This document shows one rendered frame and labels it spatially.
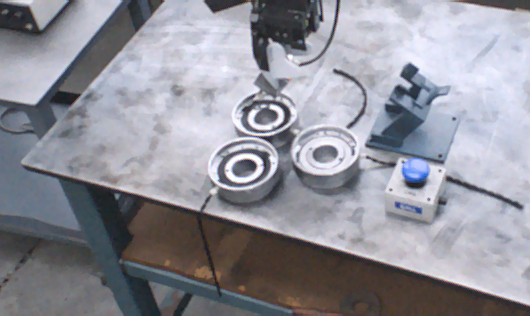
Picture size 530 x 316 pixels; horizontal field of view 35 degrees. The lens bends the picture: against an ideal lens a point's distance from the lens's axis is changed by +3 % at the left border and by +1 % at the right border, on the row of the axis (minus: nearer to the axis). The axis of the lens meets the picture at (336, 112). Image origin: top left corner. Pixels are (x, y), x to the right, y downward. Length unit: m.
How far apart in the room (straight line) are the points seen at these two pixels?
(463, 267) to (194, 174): 0.44
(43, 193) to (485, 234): 1.30
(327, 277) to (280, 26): 0.51
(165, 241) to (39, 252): 0.85
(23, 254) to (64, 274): 0.14
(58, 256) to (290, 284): 1.01
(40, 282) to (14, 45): 0.70
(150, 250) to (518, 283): 0.70
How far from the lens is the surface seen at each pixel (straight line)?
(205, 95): 1.40
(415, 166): 1.14
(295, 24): 1.08
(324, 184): 1.20
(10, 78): 1.76
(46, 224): 2.06
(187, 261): 1.49
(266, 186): 1.19
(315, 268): 1.44
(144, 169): 1.30
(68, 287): 2.24
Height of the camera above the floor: 1.72
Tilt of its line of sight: 44 degrees down
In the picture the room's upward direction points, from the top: 6 degrees counter-clockwise
